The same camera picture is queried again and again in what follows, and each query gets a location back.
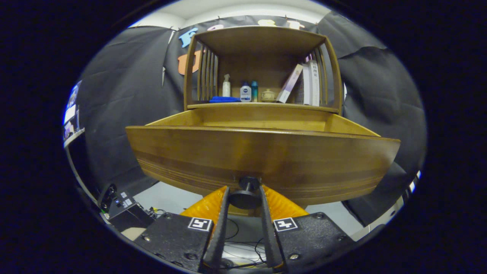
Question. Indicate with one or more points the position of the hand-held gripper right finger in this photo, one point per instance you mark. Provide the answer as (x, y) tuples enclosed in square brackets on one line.
[(270, 236)]

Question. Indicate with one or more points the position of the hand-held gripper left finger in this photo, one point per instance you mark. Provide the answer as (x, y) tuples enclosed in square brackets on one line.
[(220, 236)]

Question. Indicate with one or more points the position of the black round drawer knob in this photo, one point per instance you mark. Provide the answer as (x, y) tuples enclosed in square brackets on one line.
[(246, 194)]

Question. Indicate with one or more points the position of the wooden drawer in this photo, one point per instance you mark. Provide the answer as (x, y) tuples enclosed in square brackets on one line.
[(266, 156)]

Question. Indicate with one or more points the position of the wooden countertop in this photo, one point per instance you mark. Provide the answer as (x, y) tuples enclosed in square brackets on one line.
[(266, 105)]

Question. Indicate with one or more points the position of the wooden cabinet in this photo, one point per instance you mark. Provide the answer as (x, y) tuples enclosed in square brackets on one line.
[(262, 68)]

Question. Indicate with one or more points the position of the black electronic box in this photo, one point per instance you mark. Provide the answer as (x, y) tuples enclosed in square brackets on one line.
[(125, 211)]

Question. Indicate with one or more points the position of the blue folded cloth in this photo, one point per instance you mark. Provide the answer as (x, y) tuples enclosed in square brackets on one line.
[(224, 99)]

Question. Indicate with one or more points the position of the beige lidded tea cup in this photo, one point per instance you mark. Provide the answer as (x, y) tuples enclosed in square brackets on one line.
[(268, 96)]

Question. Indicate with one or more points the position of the white lotion bottle blue cap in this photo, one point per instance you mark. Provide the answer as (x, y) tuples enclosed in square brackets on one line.
[(245, 93)]

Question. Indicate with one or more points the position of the slim teal bottle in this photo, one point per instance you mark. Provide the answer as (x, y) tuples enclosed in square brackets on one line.
[(254, 91)]

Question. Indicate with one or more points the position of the white spray bottle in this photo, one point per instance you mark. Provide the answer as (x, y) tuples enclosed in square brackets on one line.
[(226, 87)]

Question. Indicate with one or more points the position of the patterned cover book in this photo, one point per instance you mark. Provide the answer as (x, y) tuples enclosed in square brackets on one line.
[(302, 89)]

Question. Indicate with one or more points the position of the purple cover book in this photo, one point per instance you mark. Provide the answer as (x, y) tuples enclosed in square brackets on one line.
[(290, 83)]

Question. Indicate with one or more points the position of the white book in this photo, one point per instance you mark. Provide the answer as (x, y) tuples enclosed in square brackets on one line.
[(314, 83)]

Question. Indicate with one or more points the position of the white stand with screen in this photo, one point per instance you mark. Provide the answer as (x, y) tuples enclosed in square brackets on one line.
[(70, 114)]

